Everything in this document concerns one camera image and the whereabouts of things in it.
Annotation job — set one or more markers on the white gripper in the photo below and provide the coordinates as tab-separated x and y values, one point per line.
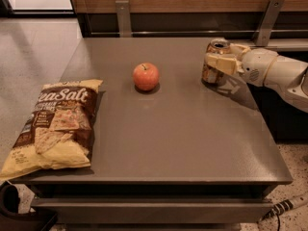
256	65

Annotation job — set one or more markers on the orange soda can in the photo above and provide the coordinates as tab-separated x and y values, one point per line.
216	48

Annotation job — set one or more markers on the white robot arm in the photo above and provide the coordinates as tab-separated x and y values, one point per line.
288	77

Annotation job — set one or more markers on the brown sea salt chip bag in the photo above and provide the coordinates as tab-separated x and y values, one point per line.
57	133

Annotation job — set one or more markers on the red apple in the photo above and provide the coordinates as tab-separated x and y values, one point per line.
146	76

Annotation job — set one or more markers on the right metal bracket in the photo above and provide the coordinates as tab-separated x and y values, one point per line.
262	35

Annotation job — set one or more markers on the metal bracket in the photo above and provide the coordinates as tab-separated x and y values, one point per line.
262	35
123	18

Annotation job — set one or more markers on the left metal bracket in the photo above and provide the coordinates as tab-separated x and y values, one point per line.
123	18

